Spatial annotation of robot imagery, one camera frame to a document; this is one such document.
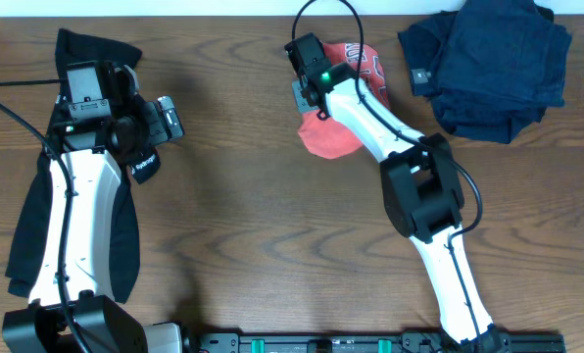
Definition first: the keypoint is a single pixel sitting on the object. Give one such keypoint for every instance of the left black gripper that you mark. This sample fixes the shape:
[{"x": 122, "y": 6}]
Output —
[{"x": 89, "y": 109}]

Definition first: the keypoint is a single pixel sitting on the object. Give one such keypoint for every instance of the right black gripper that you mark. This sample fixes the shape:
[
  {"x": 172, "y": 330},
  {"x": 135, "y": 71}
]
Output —
[{"x": 301, "y": 51}]

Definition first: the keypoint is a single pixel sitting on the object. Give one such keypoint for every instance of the red soccer t-shirt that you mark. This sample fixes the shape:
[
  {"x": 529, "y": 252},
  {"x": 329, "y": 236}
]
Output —
[{"x": 329, "y": 139}]

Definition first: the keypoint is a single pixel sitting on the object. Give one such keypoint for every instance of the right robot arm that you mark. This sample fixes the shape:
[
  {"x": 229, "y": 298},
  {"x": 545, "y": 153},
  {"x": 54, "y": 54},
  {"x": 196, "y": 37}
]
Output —
[{"x": 420, "y": 183}]

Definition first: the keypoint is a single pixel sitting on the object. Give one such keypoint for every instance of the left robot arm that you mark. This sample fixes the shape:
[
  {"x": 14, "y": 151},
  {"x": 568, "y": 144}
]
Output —
[{"x": 71, "y": 306}]

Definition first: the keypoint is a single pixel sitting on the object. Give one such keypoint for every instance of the folded navy blue clothes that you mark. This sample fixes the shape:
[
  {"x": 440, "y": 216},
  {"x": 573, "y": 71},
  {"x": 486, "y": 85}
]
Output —
[{"x": 489, "y": 69}]

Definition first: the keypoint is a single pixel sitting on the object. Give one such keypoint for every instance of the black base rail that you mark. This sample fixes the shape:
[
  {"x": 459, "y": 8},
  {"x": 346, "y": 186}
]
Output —
[{"x": 321, "y": 343}]

